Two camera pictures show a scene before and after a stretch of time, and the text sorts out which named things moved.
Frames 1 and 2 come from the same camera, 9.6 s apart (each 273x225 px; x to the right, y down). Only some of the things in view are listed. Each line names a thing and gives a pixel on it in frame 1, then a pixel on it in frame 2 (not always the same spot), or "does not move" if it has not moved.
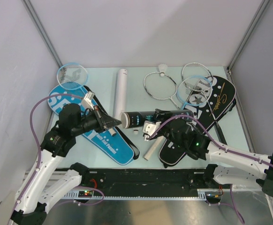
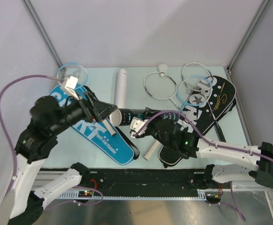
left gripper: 108,121 to 101,110
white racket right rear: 199,77 does not move
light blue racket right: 194,91 does not move
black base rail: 148,184 does not move
